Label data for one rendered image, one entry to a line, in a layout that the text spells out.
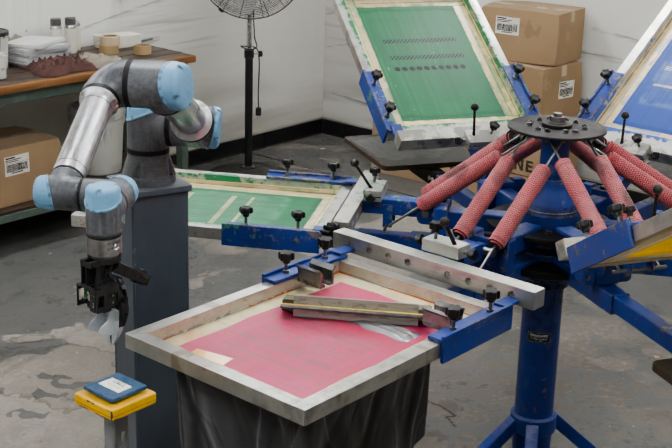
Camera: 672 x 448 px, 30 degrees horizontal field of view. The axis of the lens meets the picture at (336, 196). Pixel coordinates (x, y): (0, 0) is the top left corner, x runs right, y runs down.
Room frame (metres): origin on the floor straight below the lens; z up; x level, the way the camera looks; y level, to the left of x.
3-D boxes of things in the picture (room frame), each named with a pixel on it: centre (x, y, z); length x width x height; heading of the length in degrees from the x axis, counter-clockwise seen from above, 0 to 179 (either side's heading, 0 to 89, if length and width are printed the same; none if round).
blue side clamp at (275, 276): (3.25, 0.08, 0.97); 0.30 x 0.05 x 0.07; 140
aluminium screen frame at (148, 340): (2.89, 0.02, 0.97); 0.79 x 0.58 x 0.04; 140
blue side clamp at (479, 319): (2.89, -0.35, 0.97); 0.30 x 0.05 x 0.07; 140
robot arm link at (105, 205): (2.52, 0.49, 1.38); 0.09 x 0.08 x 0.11; 173
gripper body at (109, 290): (2.51, 0.50, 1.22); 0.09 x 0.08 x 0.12; 139
